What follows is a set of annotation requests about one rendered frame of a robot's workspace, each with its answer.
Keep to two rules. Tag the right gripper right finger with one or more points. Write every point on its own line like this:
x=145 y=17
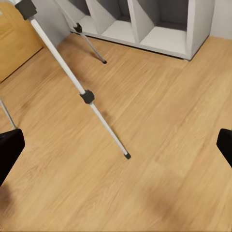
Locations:
x=224 y=143

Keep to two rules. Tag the camera tripod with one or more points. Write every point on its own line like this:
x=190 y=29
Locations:
x=28 y=10

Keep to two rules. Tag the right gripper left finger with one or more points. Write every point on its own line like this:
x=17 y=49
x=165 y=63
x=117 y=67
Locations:
x=12 y=144

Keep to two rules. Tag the door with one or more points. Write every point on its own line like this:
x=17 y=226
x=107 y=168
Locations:
x=19 y=40

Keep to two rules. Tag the bookcase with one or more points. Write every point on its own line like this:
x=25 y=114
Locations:
x=102 y=19

